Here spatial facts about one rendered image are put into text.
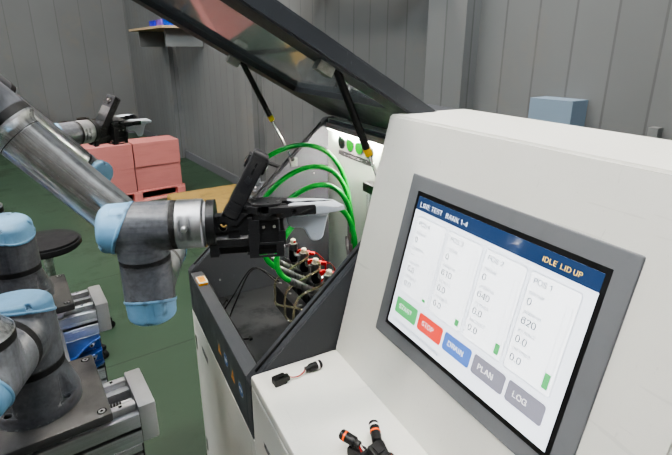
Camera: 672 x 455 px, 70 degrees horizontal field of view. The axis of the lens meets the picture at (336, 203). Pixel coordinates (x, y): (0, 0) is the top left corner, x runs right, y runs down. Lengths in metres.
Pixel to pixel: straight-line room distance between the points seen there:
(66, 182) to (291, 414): 0.61
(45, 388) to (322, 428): 0.52
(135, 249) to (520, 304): 0.58
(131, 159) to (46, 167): 4.95
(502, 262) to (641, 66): 1.88
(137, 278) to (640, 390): 0.68
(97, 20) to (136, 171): 5.46
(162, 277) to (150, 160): 5.14
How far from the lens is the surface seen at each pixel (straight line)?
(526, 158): 0.81
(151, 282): 0.77
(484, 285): 0.84
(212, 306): 1.52
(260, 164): 0.72
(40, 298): 1.01
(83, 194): 0.88
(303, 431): 1.03
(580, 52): 2.72
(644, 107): 2.59
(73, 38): 10.80
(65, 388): 1.10
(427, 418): 0.99
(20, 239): 1.47
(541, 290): 0.77
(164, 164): 5.96
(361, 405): 1.08
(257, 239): 0.72
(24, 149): 0.89
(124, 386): 1.22
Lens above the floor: 1.69
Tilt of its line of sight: 18 degrees down
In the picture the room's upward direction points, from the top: straight up
